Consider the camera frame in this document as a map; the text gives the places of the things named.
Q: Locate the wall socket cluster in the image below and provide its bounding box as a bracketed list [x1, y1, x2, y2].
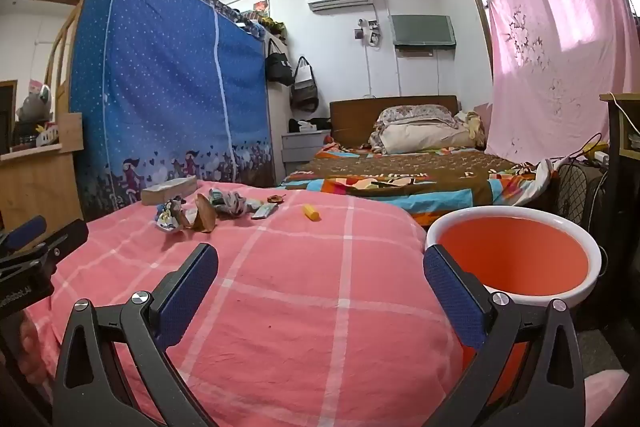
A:
[352, 18, 383, 48]

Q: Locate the white cabinet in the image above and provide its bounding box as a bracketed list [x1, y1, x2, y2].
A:
[262, 29, 296, 188]

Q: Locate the black hanging bag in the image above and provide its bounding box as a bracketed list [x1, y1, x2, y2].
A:
[265, 38, 295, 86]

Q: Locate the yellowish cloth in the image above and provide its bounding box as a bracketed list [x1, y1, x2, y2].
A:
[462, 111, 488, 148]

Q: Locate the colourful patterned quilt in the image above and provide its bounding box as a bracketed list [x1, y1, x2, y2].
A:
[280, 142, 558, 228]

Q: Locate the wooden desk with shelf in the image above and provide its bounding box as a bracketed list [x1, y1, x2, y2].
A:
[599, 92, 640, 228]

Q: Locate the green covered wall box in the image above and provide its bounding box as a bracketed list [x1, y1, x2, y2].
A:
[390, 14, 457, 50]

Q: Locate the blue fabric wardrobe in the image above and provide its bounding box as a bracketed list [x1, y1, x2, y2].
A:
[67, 0, 278, 224]

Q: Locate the orange bucket with white rim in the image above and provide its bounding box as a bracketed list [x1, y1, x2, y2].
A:
[424, 206, 605, 413]

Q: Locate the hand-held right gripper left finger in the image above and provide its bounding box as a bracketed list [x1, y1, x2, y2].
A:
[52, 243, 219, 427]

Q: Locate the light wooden cabinet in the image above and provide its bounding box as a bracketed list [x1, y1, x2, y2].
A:
[0, 112, 86, 228]

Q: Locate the black wire fan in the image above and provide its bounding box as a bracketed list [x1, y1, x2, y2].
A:
[552, 159, 608, 233]

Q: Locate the black cloth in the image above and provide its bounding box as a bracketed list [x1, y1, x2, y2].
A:
[288, 117, 333, 132]

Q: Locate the brown paper scrap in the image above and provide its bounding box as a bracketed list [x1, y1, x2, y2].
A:
[180, 193, 219, 233]

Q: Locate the clutter on cabinet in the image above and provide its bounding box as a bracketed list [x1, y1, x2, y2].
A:
[240, 9, 288, 42]

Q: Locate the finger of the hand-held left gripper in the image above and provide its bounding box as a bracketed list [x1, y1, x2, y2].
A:
[0, 219, 90, 279]
[0, 215, 47, 254]

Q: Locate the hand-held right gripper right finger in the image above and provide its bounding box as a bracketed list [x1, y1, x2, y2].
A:
[422, 245, 586, 427]

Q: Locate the yellow power strip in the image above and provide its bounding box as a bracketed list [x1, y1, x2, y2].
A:
[575, 142, 608, 165]

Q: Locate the pink embroidered hanging sheet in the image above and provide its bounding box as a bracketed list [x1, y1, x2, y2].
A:
[485, 0, 640, 168]

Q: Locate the grey nightstand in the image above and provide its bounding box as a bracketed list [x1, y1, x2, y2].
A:
[281, 129, 331, 178]

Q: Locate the brown wooden headboard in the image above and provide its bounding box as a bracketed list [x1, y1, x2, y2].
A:
[329, 95, 459, 145]

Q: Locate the small white yellow toy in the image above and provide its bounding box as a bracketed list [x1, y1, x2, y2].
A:
[32, 122, 61, 145]

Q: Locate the blue dish with red beads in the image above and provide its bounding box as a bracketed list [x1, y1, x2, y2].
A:
[154, 197, 188, 233]

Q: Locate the striped wrapper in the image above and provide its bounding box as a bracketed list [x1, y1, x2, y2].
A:
[207, 188, 258, 219]

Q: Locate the brown tissue pack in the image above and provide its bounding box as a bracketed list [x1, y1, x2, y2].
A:
[141, 175, 198, 206]

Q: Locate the floral pillow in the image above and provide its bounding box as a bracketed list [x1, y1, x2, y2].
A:
[375, 105, 458, 128]

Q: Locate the white cable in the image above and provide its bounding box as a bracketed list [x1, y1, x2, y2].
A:
[611, 93, 640, 132]

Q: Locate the wooden bed frame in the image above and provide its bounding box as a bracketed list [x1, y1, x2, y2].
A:
[47, 0, 83, 118]

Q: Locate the grey tote bag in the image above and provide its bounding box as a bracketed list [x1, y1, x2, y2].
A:
[290, 56, 320, 112]

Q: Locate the beige pillow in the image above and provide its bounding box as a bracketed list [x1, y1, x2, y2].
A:
[369, 119, 476, 154]

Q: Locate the pink plaid blanket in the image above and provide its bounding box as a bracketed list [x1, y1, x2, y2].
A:
[22, 179, 468, 427]

